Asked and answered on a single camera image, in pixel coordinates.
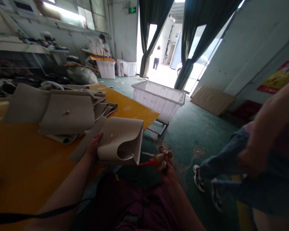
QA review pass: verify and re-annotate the person's left hand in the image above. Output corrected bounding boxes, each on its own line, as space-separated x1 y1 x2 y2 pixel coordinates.
85 132 104 165

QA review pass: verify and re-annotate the person's right hand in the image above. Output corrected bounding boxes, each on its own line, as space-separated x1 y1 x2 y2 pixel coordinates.
158 156 181 188

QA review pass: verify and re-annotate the wooden-handled tool with red tip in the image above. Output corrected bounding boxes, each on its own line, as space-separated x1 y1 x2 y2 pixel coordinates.
137 145 174 168

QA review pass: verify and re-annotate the beige leather flap piece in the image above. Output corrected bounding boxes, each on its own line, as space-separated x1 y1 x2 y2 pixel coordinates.
68 116 145 167

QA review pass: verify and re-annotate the person's body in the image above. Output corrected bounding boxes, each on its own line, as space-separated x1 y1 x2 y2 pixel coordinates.
72 166 183 231

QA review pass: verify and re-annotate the clear plastic bin on cart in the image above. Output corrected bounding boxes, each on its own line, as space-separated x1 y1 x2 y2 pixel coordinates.
131 80 186 138

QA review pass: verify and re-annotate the brown cardboard sheet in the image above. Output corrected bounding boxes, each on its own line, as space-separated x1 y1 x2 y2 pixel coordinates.
190 85 237 117

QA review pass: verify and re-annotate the red crate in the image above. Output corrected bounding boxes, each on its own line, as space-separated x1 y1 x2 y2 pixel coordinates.
233 99 263 121

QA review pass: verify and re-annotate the white plastic bin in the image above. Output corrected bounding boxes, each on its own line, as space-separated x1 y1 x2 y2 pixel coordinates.
96 59 116 80
121 60 137 77

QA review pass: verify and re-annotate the pile of beige leather pieces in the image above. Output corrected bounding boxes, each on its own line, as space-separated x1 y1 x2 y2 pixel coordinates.
1 83 119 145

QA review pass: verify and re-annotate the white woven sack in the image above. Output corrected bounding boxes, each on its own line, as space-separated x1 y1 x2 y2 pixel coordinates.
67 65 99 85

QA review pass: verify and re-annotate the dark green curtain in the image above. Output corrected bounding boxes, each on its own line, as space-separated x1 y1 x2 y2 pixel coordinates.
173 0 243 92
137 0 175 79

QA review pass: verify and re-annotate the cluttered workbench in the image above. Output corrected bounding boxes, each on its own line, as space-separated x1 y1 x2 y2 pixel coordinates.
0 30 71 74

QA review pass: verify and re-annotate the black strap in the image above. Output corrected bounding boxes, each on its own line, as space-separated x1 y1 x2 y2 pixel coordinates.
0 198 92 226

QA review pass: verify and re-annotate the red and yellow wall poster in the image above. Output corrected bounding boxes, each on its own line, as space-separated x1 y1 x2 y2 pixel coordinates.
256 60 289 95

